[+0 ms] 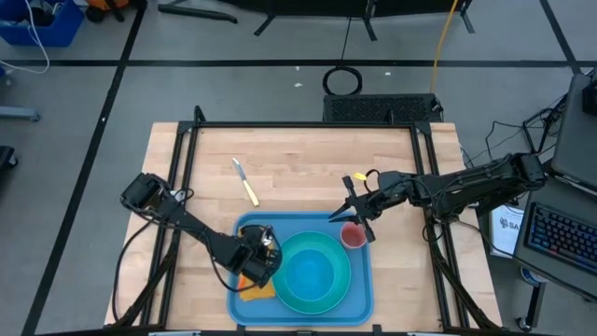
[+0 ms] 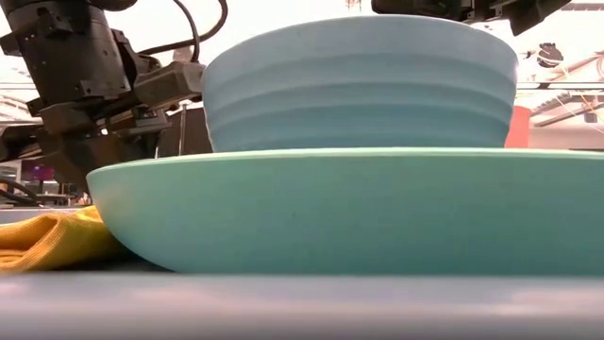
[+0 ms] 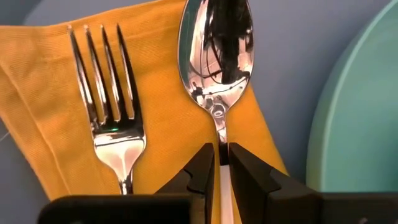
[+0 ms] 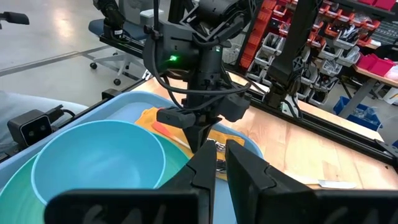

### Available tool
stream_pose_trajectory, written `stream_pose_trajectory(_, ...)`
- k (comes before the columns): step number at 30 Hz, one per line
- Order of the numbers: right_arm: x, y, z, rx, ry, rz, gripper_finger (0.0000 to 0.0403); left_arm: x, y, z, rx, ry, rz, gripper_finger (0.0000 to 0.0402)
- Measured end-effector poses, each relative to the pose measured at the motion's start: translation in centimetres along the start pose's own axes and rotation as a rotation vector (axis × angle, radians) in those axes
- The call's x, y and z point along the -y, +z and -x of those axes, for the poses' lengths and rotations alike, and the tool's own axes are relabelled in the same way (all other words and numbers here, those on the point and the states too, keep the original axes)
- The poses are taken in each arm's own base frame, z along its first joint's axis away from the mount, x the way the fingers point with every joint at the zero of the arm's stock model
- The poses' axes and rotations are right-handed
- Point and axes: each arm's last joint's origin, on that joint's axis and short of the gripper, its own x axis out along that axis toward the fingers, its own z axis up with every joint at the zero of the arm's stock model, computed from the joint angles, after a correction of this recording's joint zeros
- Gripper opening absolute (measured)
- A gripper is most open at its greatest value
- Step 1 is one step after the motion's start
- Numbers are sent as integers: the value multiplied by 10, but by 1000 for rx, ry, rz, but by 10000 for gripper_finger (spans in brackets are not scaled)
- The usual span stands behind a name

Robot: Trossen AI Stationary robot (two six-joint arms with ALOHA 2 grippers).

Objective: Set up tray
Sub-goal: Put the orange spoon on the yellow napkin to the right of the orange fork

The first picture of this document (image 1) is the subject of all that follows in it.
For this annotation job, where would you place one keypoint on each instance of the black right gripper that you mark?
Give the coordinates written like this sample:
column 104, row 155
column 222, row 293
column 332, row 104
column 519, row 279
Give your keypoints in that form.
column 389, row 191

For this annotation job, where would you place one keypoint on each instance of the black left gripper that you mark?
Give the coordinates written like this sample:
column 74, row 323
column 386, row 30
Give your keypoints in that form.
column 261, row 270

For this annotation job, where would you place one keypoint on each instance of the teal plate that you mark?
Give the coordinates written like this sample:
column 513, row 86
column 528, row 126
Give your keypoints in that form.
column 280, row 280

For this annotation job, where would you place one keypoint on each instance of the pink cup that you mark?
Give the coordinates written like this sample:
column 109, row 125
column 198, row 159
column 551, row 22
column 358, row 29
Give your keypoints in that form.
column 353, row 237

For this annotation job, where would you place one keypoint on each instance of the orange cloth napkin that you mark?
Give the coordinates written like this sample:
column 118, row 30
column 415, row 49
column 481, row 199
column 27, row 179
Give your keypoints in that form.
column 256, row 294

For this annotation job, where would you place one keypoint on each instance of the blue ribbed bowl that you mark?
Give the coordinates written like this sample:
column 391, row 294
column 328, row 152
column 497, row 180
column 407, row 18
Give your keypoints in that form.
column 310, row 275

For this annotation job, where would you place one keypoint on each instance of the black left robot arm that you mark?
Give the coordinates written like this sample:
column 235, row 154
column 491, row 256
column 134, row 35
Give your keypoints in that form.
column 196, row 228

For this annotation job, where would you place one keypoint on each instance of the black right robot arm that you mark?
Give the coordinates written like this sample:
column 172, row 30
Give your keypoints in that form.
column 476, row 186

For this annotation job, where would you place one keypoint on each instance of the blue plastic tray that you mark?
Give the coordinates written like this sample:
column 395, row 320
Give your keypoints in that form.
column 298, row 318

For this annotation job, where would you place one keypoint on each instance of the black perforated computer case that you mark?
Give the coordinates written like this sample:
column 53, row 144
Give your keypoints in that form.
column 378, row 108

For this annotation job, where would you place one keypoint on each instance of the white printed paper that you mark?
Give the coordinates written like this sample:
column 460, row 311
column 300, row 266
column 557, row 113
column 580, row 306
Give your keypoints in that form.
column 506, row 233

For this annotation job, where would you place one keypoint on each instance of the grey keyboard shelf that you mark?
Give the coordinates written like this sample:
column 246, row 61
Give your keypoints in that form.
column 527, row 261

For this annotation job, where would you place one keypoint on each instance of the black caster wheel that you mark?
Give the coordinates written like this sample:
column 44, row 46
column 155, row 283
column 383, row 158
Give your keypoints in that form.
column 524, row 323

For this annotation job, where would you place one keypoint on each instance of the black partition screen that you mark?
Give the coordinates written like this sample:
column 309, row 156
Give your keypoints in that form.
column 326, row 7

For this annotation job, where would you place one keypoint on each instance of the black backlit keyboard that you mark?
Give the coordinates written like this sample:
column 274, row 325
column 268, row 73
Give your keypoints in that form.
column 564, row 238

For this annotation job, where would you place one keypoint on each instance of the black bar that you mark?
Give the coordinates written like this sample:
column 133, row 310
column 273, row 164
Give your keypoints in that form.
column 196, row 11

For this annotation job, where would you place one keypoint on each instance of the grey furniture foot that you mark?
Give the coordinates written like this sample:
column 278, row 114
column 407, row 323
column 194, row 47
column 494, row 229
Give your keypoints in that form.
column 18, row 114

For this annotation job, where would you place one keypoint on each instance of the orange and black bag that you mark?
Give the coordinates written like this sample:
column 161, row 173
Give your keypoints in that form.
column 107, row 5

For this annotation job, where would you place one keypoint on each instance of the blue plastic bin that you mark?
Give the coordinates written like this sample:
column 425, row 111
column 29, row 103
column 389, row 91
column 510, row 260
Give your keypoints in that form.
column 56, row 32

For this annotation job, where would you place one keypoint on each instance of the black metal table frame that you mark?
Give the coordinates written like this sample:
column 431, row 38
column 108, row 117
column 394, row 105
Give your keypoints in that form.
column 303, row 125

